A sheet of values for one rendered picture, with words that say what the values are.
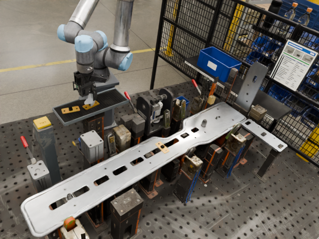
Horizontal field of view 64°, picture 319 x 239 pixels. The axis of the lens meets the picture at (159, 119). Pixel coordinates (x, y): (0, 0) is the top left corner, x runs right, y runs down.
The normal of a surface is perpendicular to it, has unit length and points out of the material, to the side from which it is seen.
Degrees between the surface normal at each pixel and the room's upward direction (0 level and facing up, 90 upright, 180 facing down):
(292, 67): 90
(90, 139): 0
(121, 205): 0
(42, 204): 0
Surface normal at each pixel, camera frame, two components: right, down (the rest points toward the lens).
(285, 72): -0.76, 0.34
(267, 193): 0.14, -0.74
